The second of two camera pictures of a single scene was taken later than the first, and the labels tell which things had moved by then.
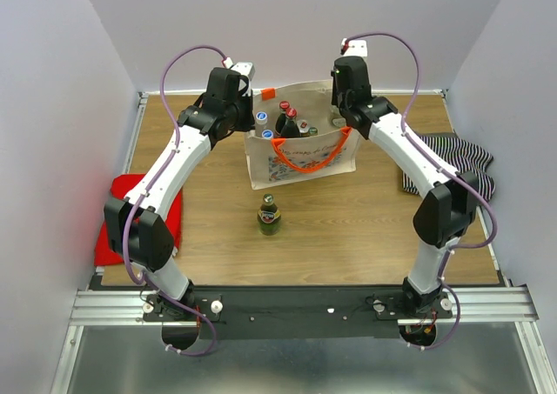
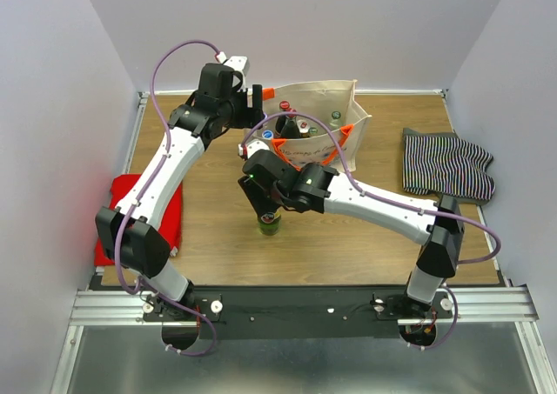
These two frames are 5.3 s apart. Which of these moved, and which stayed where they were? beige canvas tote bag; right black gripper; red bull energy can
Moved: right black gripper
Stayed: beige canvas tote bag; red bull energy can
